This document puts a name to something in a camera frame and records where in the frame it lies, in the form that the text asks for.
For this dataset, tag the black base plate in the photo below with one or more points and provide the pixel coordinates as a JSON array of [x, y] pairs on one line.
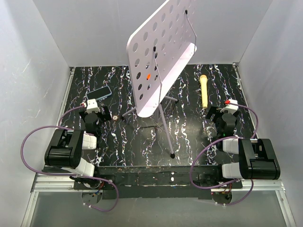
[[202, 176]]

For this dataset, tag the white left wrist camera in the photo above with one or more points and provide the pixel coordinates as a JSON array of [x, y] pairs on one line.
[[91, 106]]

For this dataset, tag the white perforated music stand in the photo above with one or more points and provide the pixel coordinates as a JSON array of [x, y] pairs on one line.
[[161, 46]]

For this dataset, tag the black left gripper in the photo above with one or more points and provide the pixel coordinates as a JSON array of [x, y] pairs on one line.
[[106, 114]]

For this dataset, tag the cream wooden recorder flute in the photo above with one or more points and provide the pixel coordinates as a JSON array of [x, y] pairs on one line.
[[204, 95]]

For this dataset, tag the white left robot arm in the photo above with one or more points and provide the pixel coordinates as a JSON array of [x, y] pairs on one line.
[[66, 146]]

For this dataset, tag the aluminium front rail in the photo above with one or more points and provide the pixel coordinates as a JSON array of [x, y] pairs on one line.
[[45, 183]]

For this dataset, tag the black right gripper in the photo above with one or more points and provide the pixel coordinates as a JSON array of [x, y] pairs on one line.
[[214, 110]]

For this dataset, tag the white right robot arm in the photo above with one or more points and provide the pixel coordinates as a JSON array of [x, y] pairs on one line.
[[257, 159]]

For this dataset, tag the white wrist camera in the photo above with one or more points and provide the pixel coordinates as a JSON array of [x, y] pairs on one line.
[[91, 106], [230, 106]]

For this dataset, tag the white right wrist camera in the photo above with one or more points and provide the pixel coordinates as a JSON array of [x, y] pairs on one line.
[[230, 106]]

